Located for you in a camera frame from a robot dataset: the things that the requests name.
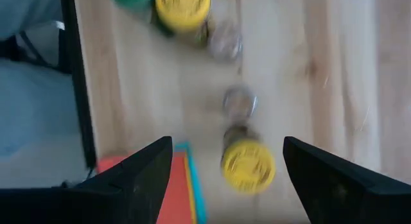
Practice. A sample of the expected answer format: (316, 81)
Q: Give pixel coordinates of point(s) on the red mat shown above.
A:
(175, 192)

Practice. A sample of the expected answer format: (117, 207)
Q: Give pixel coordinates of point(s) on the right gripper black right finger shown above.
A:
(350, 201)

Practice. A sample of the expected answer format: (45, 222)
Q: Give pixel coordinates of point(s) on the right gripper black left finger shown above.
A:
(96, 204)

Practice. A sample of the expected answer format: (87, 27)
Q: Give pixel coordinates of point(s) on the cork-top saffron glass jar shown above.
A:
(239, 102)
(224, 41)

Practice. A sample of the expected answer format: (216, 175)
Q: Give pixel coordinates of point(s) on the yellow-lid dark spice jar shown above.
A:
(248, 166)
(183, 9)

